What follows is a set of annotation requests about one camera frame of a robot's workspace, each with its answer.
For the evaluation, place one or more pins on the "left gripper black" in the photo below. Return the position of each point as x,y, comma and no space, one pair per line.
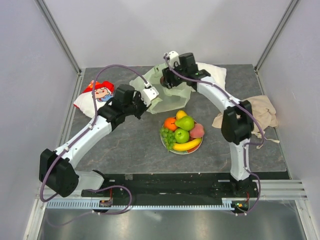
144,108

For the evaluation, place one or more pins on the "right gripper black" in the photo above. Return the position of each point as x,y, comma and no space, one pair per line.
168,74

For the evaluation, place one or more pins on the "pale green plastic bag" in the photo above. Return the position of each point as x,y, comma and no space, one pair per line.
168,99

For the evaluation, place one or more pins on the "orange fake fruit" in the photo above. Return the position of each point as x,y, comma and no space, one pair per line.
169,124

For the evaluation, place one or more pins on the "yellow fake mango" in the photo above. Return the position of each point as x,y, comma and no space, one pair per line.
180,114

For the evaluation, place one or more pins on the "green fake grapes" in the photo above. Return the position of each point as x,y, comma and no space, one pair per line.
168,137

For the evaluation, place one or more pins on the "green fake pear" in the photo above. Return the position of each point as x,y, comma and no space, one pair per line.
186,123

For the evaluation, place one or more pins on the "green fake apple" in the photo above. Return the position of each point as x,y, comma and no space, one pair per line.
181,136

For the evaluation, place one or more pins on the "yellow fake banana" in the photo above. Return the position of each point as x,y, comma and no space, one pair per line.
190,145

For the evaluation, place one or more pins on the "pink fake peach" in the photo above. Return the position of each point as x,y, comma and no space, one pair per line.
197,132

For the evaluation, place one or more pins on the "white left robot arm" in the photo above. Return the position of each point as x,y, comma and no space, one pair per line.
57,167

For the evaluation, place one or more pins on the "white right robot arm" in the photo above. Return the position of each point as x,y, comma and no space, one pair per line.
237,118

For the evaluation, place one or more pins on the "white folded towel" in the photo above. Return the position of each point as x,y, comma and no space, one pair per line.
217,73

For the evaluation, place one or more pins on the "red white cartoon pouch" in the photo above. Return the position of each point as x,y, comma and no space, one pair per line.
103,92

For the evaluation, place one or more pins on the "red teal floral plate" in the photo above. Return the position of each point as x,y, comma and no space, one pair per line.
182,152

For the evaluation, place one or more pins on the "beige crumpled cloth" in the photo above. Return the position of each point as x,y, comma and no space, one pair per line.
264,113

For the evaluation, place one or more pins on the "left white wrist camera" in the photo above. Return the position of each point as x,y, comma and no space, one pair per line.
148,95

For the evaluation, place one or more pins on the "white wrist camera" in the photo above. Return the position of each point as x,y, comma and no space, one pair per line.
148,95
172,59

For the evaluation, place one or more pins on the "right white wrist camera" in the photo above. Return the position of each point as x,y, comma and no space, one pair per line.
172,59

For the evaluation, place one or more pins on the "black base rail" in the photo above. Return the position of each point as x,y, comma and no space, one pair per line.
173,189

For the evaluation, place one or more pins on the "light blue cable duct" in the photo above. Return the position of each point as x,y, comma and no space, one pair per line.
95,204

